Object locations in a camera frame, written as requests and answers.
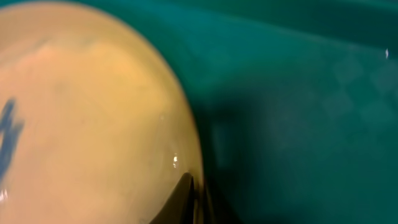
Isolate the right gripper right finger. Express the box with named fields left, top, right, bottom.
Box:
left=203, top=179, right=242, bottom=224

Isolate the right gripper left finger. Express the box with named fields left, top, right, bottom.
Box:
left=150, top=172, right=195, bottom=224

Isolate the yellow-green plate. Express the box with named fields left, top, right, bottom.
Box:
left=1, top=2, right=203, bottom=224

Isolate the large teal plastic tray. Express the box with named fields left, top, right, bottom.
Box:
left=1, top=1, right=397, bottom=223

